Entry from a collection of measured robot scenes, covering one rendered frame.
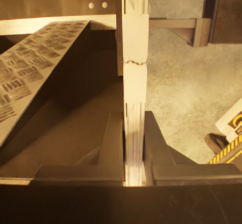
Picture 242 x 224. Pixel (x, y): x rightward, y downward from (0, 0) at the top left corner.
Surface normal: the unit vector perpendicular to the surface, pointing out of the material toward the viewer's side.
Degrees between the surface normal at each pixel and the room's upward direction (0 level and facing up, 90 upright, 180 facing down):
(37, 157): 90
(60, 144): 90
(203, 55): 0
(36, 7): 0
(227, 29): 0
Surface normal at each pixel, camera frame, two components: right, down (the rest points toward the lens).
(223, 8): -0.02, 0.45
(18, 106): -0.03, -0.80
